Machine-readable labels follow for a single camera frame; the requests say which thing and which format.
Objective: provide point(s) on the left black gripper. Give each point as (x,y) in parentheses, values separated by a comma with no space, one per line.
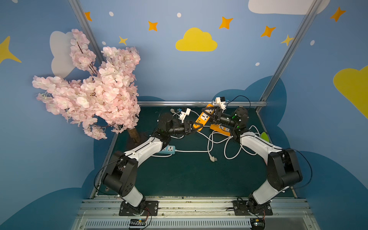
(187,126)

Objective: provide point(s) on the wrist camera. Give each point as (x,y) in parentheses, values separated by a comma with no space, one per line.
(220,102)
(184,113)

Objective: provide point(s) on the green toy shovel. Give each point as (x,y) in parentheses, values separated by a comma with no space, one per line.
(265,137)

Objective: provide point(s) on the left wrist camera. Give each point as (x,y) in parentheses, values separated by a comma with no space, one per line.
(184,113)

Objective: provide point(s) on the right controller board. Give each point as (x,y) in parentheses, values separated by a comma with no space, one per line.
(257,224)

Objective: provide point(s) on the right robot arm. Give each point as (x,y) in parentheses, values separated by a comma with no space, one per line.
(283,169)

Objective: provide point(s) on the left controller board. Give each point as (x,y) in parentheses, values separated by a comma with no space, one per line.
(137,224)

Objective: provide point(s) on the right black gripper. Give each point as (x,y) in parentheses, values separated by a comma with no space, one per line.
(217,116)

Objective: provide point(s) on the controller board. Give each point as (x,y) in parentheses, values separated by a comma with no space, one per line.
(257,224)
(137,224)

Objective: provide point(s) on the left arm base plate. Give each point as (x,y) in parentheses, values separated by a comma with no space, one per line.
(145,207)

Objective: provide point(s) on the pink cherry blossom tree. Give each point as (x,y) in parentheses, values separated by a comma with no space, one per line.
(108,98)

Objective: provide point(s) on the orange power strip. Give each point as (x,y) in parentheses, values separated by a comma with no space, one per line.
(220,129)
(203,119)

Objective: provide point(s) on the aluminium front rail frame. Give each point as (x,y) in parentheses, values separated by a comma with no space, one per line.
(194,213)

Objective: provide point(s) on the teal power strip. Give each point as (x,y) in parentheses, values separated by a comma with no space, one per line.
(168,150)

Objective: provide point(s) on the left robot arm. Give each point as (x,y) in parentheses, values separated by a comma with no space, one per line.
(121,173)

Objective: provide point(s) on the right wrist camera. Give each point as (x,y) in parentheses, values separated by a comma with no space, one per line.
(220,102)

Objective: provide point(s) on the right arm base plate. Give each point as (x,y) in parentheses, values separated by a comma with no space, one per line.
(248,208)

